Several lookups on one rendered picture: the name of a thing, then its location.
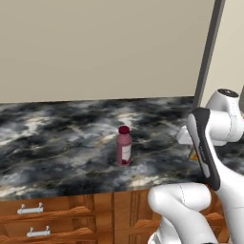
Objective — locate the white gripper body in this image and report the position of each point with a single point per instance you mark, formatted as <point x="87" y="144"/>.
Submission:
<point x="184" y="136"/>

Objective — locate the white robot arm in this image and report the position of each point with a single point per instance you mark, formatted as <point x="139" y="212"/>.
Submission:
<point x="228" y="190"/>

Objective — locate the small orange object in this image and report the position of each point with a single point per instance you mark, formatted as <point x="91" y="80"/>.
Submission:
<point x="193" y="156"/>

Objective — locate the pink bottle with maroon cap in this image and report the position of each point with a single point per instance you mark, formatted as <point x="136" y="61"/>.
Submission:
<point x="123" y="149"/>

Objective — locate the dark grey vertical panel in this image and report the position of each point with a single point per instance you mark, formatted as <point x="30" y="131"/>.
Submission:
<point x="208" y="50"/>

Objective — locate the wooden drawer front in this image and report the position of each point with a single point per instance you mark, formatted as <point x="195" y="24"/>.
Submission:
<point x="63" y="208"/>
<point x="70" y="230"/>
<point x="216" y="219"/>

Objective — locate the wooden cupboard door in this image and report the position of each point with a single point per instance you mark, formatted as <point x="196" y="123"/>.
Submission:
<point x="133" y="216"/>

